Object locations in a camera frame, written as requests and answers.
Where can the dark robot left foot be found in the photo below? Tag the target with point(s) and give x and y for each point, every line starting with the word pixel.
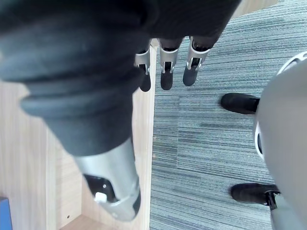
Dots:
pixel 249 195

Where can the light wood cabinet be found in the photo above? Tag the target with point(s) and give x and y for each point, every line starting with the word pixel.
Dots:
pixel 19 148

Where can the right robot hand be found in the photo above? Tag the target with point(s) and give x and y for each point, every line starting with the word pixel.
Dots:
pixel 72 72

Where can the dark robot right foot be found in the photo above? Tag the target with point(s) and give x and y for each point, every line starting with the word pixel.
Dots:
pixel 237 103

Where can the dark robot foot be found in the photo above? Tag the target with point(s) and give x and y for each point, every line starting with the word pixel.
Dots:
pixel 249 195
pixel 237 103

